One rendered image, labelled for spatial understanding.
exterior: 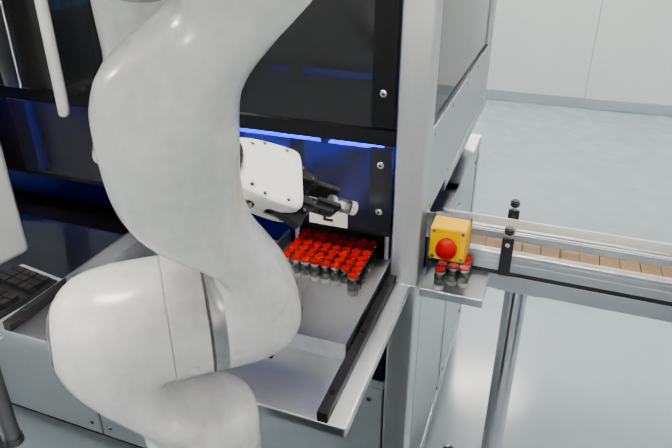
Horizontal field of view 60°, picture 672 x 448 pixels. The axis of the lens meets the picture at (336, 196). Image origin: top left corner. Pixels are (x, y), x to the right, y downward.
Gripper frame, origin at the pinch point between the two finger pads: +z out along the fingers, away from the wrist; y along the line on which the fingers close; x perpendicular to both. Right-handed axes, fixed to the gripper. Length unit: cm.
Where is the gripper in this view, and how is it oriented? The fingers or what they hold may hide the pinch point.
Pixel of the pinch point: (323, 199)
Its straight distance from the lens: 84.3
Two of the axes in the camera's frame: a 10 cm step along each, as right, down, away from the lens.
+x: -5.7, 5.0, 6.6
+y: -0.7, -8.3, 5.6
